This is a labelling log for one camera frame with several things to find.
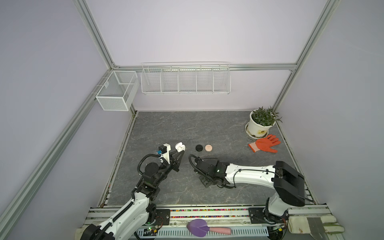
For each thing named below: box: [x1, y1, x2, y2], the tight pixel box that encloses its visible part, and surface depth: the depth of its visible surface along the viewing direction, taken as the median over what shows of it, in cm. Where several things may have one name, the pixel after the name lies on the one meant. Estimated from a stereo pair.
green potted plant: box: [251, 105, 283, 126], surface depth 96 cm
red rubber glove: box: [248, 134, 281, 153], surface depth 103 cm
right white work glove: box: [287, 215, 345, 234], surface depth 71 cm
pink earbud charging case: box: [205, 144, 213, 152], surface depth 101 cm
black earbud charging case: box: [195, 144, 203, 152], surface depth 101 cm
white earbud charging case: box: [175, 142, 186, 153], surface depth 77 cm
